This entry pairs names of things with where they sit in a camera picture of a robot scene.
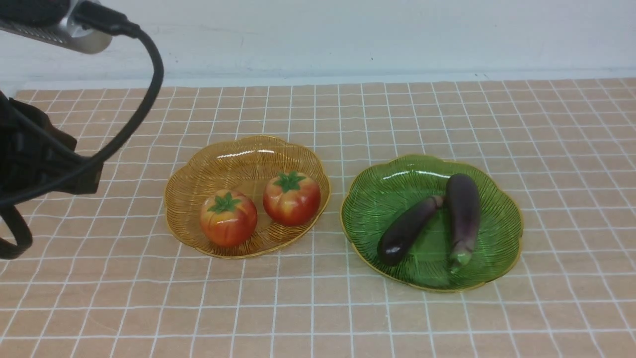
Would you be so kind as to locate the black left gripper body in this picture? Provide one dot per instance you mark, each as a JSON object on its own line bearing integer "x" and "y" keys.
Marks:
{"x": 27, "y": 160}

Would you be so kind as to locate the red yellow toy tomato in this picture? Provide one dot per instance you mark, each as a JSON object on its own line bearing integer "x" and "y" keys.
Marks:
{"x": 228, "y": 218}

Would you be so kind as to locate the dark purple eggplant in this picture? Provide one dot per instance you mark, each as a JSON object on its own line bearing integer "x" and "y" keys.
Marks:
{"x": 402, "y": 233}

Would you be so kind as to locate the purple eggplant green stem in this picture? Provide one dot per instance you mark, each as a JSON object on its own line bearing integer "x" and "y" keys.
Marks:
{"x": 464, "y": 207}

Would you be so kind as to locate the checkered tan tablecloth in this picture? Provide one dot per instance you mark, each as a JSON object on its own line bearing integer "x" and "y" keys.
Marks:
{"x": 106, "y": 279}

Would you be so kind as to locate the amber plastic plate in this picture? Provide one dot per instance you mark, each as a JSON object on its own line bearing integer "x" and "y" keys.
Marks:
{"x": 244, "y": 165}

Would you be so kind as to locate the green plastic plate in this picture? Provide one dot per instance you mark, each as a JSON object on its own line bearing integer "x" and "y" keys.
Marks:
{"x": 380, "y": 193}

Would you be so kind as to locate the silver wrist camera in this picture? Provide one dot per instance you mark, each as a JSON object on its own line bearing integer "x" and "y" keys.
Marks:
{"x": 52, "y": 22}

